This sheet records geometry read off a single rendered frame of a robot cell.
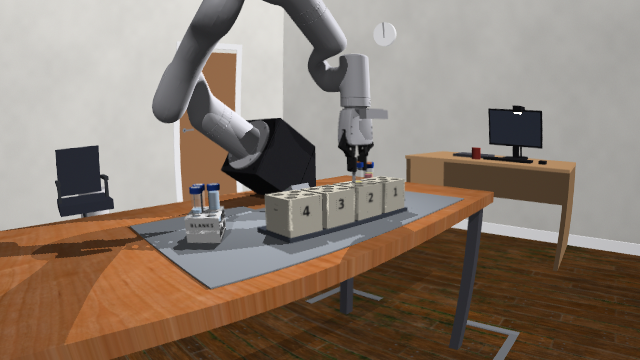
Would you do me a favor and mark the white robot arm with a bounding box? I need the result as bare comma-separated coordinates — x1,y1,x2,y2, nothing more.
152,0,388,169

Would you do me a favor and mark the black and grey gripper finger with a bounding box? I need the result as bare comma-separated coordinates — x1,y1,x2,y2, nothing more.
357,142,374,171
338,129,357,172

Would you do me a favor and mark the water blank tube with white cap dot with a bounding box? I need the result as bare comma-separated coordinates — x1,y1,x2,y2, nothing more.
207,183,220,210

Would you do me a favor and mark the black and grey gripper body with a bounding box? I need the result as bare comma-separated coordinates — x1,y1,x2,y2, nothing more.
338,108,373,146

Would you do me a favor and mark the white tube rack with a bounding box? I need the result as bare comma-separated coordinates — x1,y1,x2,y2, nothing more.
184,206,226,243

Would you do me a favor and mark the cream bucket adapter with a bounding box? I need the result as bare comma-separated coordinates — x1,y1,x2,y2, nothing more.
301,185,355,229
363,176,405,213
332,181,382,221
265,190,323,238

